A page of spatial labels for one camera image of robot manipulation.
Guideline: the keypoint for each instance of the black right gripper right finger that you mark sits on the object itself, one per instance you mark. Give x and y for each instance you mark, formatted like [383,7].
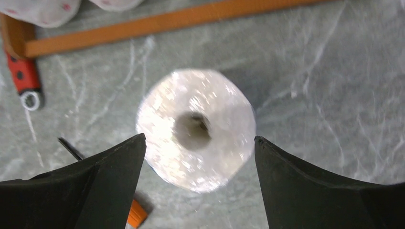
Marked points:
[300,195]

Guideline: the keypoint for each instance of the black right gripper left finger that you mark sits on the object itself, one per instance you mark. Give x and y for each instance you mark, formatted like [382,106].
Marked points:
[92,193]

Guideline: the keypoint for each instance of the blue roll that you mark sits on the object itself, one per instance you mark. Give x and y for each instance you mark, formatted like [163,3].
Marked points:
[199,129]

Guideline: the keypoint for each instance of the orange wooden shelf rack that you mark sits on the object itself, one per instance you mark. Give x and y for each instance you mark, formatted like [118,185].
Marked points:
[20,42]

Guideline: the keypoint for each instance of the white roll with red print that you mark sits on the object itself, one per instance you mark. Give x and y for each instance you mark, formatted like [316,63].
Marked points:
[43,13]

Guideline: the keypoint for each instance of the white paper towel roll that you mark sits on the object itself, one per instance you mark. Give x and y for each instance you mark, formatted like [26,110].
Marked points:
[117,5]

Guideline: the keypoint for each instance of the black orange screwdriver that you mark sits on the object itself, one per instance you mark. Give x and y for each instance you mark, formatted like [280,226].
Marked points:
[137,215]

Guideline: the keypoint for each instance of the red adjustable wrench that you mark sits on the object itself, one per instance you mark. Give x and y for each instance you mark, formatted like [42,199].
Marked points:
[27,82]

